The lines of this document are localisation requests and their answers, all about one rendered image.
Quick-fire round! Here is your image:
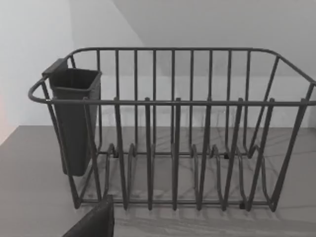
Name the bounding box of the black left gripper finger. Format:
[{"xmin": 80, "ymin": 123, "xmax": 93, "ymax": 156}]
[{"xmin": 62, "ymin": 194, "xmax": 115, "ymax": 237}]

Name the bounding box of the grey wire dish rack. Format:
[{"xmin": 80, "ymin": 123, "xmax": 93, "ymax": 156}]
[{"xmin": 28, "ymin": 47, "xmax": 316, "ymax": 213}]

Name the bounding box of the dark grey cutlery holder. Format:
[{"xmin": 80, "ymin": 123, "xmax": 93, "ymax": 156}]
[{"xmin": 41, "ymin": 58, "xmax": 102, "ymax": 177}]

